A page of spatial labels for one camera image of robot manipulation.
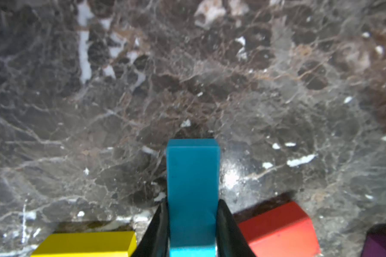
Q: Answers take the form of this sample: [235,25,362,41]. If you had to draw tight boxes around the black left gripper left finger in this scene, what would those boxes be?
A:
[131,198,170,257]

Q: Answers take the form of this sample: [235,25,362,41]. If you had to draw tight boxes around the yellow block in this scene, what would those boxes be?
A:
[32,231,137,257]

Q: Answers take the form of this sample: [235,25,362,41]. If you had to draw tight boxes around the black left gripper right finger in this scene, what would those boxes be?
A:
[216,199,256,257]

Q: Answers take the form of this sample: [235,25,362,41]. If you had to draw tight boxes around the teal block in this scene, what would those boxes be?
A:
[166,139,220,257]

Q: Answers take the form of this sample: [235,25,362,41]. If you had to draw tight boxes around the red-orange block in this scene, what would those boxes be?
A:
[239,201,321,257]

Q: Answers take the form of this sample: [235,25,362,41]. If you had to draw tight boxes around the purple block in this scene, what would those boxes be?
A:
[361,233,386,257]

